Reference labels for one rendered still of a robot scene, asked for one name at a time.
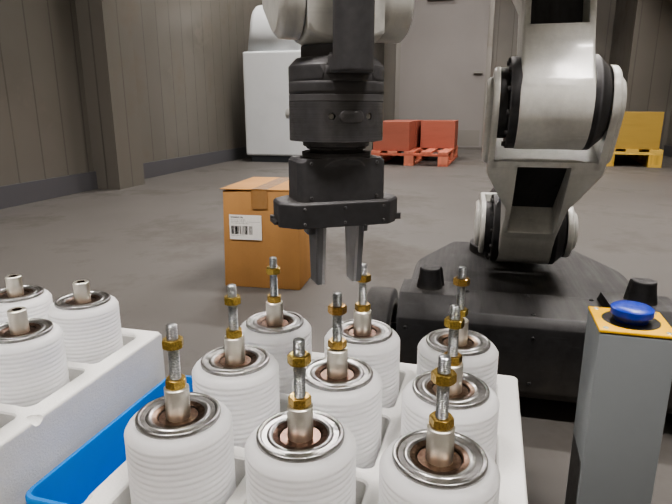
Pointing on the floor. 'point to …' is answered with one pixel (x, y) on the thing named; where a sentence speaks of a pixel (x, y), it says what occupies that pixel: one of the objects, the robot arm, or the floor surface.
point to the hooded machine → (268, 92)
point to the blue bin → (91, 460)
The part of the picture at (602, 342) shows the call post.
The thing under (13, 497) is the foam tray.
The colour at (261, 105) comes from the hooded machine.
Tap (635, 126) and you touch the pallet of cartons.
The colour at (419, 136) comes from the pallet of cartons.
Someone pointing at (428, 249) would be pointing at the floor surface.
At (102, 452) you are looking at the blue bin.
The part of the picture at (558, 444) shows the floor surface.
